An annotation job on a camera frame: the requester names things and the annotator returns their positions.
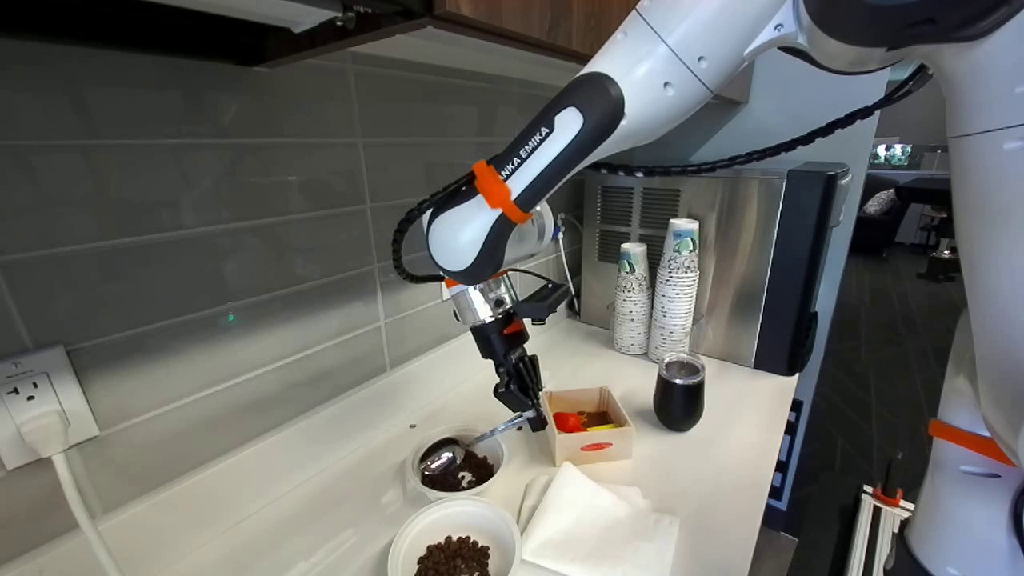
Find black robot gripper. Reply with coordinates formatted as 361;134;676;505
440;273;569;433

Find white bowl of coffee beans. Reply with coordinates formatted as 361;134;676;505
388;499;519;576

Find tall patterned paper cup stack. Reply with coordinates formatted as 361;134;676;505
650;218;700;361

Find red toy tomato piece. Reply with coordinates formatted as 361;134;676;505
553;413;587;433

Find short patterned paper cup stack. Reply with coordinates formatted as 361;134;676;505
611;244;650;356

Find silver metal spoon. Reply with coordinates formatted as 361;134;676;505
419;420;519;477

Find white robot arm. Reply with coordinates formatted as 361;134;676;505
402;0;1024;576

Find small wooden toy box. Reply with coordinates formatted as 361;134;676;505
542;387;634;462

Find white paper napkin stack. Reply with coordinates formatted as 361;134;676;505
521;462;678;576

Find white power plug and cord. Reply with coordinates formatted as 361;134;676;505
10;394;122;576

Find stainless steel appliance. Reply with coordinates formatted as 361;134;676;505
581;162;846;373

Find white stand with orange clips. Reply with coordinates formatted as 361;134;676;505
843;453;916;576

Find coffee beans in near bowl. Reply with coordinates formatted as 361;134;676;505
415;534;489;576

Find white wall outlet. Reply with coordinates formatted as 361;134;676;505
0;346;100;470

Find white bowl with spoon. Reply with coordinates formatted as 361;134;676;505
406;438;505;499

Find black insulated tumbler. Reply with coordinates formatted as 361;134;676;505
653;358;702;433

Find coffee beans in spoon bowl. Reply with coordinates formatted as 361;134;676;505
419;451;497;492

